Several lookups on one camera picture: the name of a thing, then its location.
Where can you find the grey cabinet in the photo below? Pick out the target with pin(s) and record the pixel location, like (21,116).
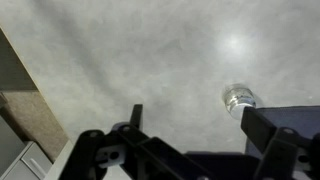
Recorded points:
(20,160)

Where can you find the dark blue cloth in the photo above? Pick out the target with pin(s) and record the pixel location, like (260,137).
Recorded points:
(232,166)

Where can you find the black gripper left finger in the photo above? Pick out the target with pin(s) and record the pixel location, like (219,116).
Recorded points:
(139,156)

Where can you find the silver metal jar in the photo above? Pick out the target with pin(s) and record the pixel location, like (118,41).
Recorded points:
(236,98)

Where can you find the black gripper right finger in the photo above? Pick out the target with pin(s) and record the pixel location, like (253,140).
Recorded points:
(287,139)

